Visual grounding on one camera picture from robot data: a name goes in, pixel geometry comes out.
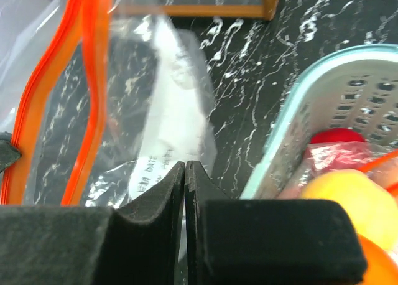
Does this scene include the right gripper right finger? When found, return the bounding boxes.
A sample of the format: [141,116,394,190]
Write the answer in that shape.
[185,161,367,284]

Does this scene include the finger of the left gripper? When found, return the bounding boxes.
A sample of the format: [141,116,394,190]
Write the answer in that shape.
[0,132,21,173]

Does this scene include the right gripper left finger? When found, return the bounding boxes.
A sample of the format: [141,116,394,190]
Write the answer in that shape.
[1,162,185,284]

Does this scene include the clear zip bag orange zipper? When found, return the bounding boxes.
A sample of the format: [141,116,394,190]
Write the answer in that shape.
[1,0,216,207]

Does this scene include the orange persimmon toy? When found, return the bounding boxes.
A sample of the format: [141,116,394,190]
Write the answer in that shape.
[359,235,398,285]

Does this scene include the light blue plastic basket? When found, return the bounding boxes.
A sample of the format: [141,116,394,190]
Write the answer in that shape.
[240,44,397,199]

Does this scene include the yellow lemon toy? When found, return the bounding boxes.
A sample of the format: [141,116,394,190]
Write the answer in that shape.
[300,169,397,252]

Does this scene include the wooden shelf rack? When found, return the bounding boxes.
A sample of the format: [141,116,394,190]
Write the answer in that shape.
[110,0,279,21]

